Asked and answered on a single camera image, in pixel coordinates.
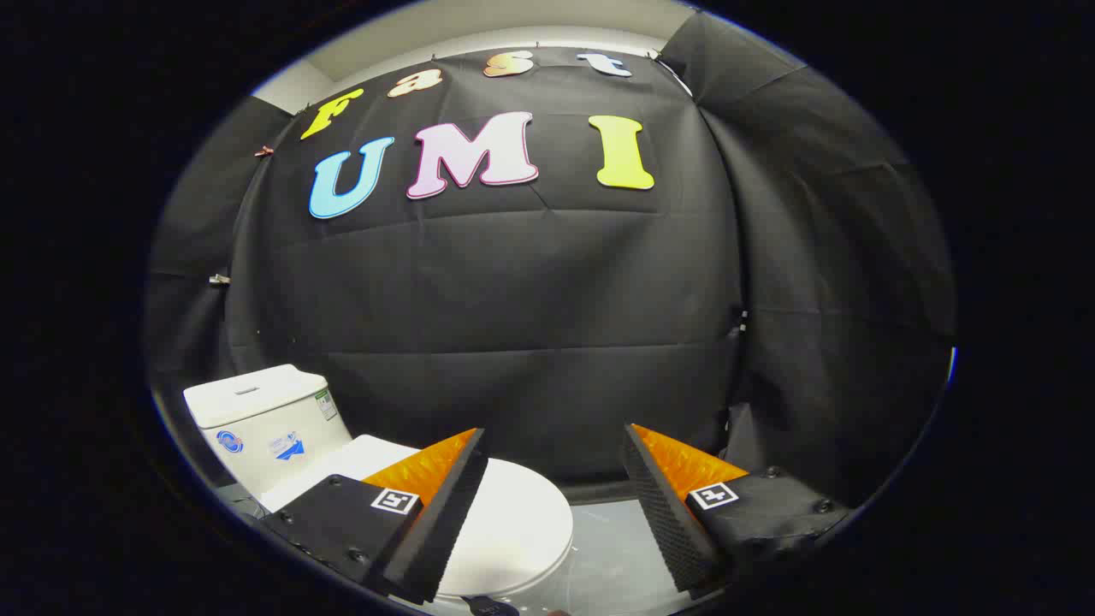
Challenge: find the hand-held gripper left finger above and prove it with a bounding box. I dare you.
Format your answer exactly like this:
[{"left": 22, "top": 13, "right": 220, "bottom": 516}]
[{"left": 259, "top": 428, "right": 490, "bottom": 605}]

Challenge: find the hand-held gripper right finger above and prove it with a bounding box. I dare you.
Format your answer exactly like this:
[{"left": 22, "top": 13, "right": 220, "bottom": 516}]
[{"left": 623, "top": 423, "right": 854, "bottom": 597}]

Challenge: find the black backdrop cloth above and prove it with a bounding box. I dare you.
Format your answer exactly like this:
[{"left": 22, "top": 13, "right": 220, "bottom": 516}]
[{"left": 144, "top": 13, "right": 956, "bottom": 507}]

